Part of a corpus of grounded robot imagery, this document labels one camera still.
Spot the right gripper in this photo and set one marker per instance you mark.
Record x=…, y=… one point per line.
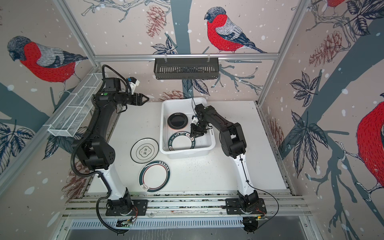
x=195, y=130

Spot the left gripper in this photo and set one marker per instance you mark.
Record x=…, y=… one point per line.
x=139, y=97

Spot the white plate dark lettered rim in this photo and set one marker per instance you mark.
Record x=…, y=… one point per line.
x=181, y=141

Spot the white plate black line pattern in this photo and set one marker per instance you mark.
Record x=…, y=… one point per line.
x=144, y=150

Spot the orange plate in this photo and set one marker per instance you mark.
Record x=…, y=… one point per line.
x=177, y=125

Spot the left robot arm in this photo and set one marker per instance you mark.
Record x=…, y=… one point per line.
x=92, y=155

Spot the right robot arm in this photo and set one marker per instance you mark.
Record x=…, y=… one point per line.
x=234, y=145

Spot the white plastic bin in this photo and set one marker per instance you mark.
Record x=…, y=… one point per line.
x=203, y=144

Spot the white plate green red rim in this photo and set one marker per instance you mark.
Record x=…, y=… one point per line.
x=154, y=176

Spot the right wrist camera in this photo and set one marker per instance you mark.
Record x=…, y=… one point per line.
x=195, y=120

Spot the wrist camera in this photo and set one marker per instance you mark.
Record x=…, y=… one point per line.
x=133, y=82
x=195, y=120

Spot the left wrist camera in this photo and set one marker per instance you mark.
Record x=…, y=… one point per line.
x=133, y=82

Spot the black wall basket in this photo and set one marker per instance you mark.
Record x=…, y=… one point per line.
x=186, y=69

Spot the white wire mesh basket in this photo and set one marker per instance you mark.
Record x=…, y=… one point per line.
x=72, y=116

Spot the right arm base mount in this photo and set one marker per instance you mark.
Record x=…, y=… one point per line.
x=241, y=206

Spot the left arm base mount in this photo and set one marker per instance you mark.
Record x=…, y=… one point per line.
x=120, y=208

